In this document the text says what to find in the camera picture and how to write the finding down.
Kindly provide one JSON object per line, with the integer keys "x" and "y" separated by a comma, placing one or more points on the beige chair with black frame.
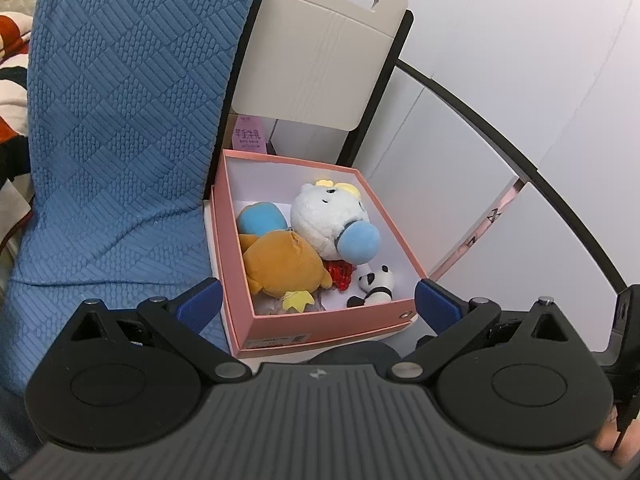
{"x": 325, "y": 50}

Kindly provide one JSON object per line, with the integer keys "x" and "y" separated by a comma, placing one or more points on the blue textured blanket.
{"x": 125, "y": 135}

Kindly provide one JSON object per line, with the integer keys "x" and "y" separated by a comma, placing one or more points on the striped patterned blanket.
{"x": 12, "y": 110}

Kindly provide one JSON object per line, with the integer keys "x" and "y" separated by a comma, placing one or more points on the red crinkled item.
{"x": 341, "y": 274}

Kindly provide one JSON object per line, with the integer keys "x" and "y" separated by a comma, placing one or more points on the pink cardboard box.
{"x": 310, "y": 332}

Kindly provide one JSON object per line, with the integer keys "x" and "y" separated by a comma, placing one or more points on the black curved bar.
{"x": 530, "y": 176}

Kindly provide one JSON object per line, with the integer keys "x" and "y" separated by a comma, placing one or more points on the white plush toy blue snout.
{"x": 325, "y": 217}

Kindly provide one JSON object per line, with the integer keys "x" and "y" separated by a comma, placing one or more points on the person's right hand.
{"x": 612, "y": 442}

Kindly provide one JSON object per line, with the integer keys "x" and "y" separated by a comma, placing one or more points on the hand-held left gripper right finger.
{"x": 440, "y": 305}

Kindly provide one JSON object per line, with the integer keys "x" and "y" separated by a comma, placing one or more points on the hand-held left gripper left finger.
{"x": 200, "y": 302}

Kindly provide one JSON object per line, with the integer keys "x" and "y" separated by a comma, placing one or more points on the orange plush toy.
{"x": 285, "y": 265}

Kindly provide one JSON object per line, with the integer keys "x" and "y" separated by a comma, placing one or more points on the small panda plush toy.
{"x": 372, "y": 287}

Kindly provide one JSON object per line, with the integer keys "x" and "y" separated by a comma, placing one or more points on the pink edge strip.
{"x": 492, "y": 215}

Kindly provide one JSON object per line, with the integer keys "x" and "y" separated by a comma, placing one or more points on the pink carton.
{"x": 249, "y": 135}

